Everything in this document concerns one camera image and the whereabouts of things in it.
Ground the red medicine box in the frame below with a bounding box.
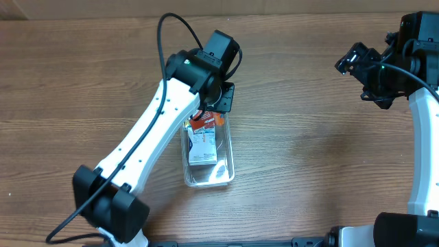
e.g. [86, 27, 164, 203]
[189, 111, 225, 132]

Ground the white medicine box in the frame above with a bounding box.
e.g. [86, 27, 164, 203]
[187, 127, 217, 165]

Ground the clear plastic container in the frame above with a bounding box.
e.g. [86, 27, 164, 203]
[181, 112, 235, 187]

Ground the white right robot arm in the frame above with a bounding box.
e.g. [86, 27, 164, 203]
[320, 11, 438, 246]

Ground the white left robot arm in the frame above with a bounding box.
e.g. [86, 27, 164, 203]
[72, 30, 242, 246]

